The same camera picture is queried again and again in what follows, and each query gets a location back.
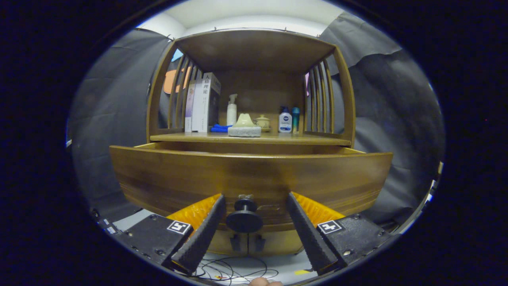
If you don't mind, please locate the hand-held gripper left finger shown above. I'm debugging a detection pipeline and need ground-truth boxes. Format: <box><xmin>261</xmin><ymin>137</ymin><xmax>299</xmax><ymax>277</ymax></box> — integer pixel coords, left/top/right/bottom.
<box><xmin>114</xmin><ymin>193</ymin><xmax>227</xmax><ymax>275</ymax></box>

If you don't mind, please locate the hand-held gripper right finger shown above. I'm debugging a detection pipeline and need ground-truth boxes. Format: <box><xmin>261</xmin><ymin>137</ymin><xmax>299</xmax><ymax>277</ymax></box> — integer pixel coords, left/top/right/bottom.
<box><xmin>286</xmin><ymin>191</ymin><xmax>399</xmax><ymax>277</ymax></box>

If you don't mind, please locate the black round drawer knob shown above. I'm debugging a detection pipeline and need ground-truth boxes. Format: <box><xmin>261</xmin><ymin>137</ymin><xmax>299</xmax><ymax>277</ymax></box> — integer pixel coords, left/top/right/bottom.
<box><xmin>226</xmin><ymin>199</ymin><xmax>264</xmax><ymax>234</ymax></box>

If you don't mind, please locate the wooden drawer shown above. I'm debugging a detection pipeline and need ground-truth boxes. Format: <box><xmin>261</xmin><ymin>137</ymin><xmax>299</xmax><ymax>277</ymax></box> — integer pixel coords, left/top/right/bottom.
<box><xmin>109</xmin><ymin>142</ymin><xmax>394</xmax><ymax>233</ymax></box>

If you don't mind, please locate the wooden cabinet door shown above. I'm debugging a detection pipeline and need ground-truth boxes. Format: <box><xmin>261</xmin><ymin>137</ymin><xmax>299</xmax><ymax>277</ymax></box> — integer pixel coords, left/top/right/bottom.
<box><xmin>248</xmin><ymin>228</ymin><xmax>308</xmax><ymax>256</ymax></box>
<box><xmin>206</xmin><ymin>230</ymin><xmax>249</xmax><ymax>256</ymax></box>

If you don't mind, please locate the wooden countertop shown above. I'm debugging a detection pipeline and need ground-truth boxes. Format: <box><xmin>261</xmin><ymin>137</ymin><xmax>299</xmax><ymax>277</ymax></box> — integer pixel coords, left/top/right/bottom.
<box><xmin>150</xmin><ymin>131</ymin><xmax>352</xmax><ymax>147</ymax></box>

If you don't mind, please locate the wooden cabinet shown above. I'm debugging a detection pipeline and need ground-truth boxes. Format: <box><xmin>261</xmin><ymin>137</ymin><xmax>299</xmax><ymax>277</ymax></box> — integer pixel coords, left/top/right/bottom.
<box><xmin>146</xmin><ymin>29</ymin><xmax>356</xmax><ymax>257</ymax></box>

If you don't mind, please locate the black device box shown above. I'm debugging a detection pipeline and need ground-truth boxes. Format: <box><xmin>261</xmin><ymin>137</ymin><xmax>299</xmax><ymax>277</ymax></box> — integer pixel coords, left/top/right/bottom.
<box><xmin>90</xmin><ymin>207</ymin><xmax>121</xmax><ymax>237</ymax></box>

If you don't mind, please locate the white lotion bottle blue cap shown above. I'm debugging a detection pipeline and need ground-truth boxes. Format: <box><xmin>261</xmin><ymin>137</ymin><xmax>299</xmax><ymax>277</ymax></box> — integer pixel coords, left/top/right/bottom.
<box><xmin>278</xmin><ymin>106</ymin><xmax>292</xmax><ymax>133</ymax></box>

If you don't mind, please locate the beige lidded teacup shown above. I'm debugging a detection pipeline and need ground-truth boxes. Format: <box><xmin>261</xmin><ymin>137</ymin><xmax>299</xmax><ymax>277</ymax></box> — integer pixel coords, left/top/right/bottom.
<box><xmin>254</xmin><ymin>114</ymin><xmax>271</xmax><ymax>132</ymax></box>

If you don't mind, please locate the thin purple book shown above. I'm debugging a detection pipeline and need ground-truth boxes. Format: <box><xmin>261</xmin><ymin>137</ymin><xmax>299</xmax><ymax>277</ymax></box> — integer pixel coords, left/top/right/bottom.
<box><xmin>185</xmin><ymin>81</ymin><xmax>196</xmax><ymax>133</ymax></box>

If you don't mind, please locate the white pump bottle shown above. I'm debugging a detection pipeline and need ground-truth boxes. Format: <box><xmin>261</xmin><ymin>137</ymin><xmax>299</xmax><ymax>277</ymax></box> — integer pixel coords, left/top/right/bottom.
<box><xmin>227</xmin><ymin>94</ymin><xmax>238</xmax><ymax>127</ymax></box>

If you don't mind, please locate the white book with dark cover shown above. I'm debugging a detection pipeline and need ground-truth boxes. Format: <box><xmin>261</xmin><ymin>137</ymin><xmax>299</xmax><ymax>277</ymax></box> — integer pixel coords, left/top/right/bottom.
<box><xmin>200</xmin><ymin>72</ymin><xmax>221</xmax><ymax>132</ymax></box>

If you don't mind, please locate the black backdrop cloth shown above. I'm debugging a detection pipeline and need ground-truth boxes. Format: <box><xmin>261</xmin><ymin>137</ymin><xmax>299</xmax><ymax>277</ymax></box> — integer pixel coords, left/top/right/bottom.
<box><xmin>67</xmin><ymin>12</ymin><xmax>446</xmax><ymax>235</ymax></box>

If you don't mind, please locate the bundle of black cables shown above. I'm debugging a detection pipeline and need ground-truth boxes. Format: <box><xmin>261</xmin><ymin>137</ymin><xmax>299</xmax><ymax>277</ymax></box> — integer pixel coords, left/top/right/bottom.
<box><xmin>194</xmin><ymin>255</ymin><xmax>280</xmax><ymax>283</ymax></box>

